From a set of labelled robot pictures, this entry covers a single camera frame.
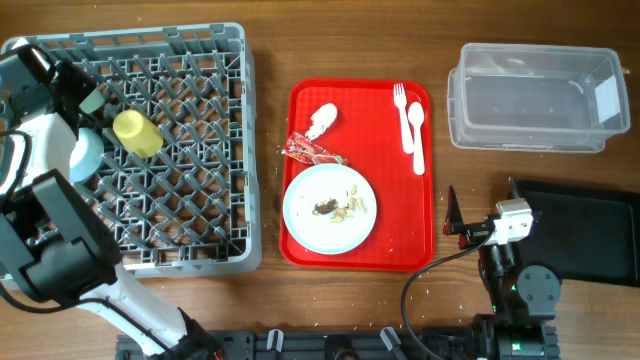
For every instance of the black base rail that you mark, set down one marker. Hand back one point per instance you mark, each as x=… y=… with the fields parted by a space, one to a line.
x=449 y=343

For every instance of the red plastic tray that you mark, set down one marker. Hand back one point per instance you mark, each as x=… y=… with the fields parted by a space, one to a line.
x=367 y=133

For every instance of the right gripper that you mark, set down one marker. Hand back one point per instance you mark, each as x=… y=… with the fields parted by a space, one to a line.
x=474 y=233

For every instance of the light blue plate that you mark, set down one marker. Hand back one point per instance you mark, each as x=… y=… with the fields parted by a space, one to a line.
x=317 y=233

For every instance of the white napkin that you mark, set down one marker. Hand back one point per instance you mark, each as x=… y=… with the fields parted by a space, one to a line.
x=322 y=120

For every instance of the food scraps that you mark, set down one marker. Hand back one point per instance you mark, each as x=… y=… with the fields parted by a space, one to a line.
x=341 y=209

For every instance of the black tray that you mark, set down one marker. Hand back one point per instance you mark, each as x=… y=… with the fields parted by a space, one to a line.
x=583 y=233

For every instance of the yellow plastic cup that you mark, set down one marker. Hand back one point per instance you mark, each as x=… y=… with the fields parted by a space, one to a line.
x=137 y=133

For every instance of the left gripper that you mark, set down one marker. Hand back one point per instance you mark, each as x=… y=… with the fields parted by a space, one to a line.
x=85 y=82

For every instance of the white plastic fork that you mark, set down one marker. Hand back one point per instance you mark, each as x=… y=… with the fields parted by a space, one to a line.
x=400 y=101

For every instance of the light blue bowl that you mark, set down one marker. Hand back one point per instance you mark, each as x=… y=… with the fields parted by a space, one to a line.
x=86 y=157

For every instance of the white plastic spoon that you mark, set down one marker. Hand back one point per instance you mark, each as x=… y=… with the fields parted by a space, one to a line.
x=416 y=117

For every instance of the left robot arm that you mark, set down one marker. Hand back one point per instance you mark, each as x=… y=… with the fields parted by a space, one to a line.
x=61 y=255

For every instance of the grey dishwasher rack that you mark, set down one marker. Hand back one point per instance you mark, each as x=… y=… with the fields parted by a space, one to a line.
x=192 y=209

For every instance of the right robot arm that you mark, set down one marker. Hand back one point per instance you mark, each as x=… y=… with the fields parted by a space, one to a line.
x=523 y=295

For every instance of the mint green bowl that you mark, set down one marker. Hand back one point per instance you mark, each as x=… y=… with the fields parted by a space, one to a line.
x=93 y=102

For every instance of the clear plastic bin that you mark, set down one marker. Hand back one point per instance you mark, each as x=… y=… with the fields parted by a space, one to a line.
x=536 y=98

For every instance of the red snack wrapper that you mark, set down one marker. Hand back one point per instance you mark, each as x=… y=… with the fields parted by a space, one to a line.
x=305 y=151

